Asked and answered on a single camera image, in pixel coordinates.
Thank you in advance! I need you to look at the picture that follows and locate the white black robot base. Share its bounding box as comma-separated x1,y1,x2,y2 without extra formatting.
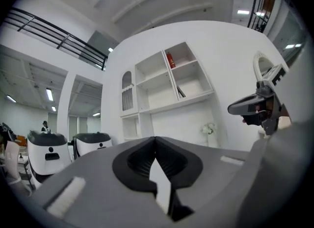
73,132,113,159
26,130,72,176

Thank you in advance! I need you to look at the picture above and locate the white shelf unit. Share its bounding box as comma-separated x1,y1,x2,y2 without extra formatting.
119,41,217,147

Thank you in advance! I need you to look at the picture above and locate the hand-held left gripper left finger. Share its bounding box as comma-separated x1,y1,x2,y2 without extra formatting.
31,136,177,228

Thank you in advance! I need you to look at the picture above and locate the black balcony railing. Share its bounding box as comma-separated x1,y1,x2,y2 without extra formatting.
4,6,109,71
247,0,278,30

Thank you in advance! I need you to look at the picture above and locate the red bottle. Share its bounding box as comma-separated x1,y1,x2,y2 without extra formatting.
166,53,176,69

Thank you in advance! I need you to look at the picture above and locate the white swivel chair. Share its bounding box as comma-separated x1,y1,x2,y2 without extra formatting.
4,140,37,191

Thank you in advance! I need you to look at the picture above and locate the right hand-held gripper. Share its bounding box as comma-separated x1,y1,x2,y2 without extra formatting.
227,64,291,136

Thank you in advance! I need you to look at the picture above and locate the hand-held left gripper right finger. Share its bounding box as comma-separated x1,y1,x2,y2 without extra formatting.
156,136,257,228

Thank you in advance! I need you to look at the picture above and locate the white vase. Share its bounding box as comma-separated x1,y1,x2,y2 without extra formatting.
207,133,219,148

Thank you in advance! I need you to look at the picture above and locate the oval white mirror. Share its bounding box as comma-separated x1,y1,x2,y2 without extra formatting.
253,50,276,83

